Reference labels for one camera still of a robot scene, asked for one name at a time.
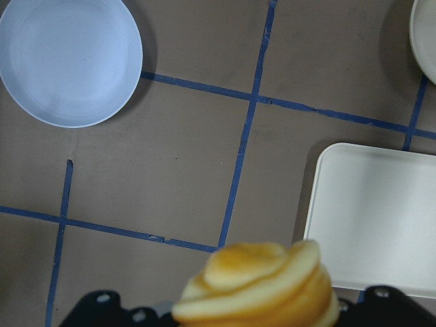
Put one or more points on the orange striped bread loaf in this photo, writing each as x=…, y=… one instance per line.
x=260, y=284

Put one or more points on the white rectangular tray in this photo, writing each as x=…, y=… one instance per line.
x=372, y=212

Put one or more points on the blue round plate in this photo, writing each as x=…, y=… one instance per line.
x=70, y=64

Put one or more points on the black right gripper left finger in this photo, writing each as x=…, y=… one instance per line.
x=103, y=308

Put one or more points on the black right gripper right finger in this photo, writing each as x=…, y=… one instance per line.
x=382, y=305

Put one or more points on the cream round plate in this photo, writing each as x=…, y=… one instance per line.
x=422, y=36

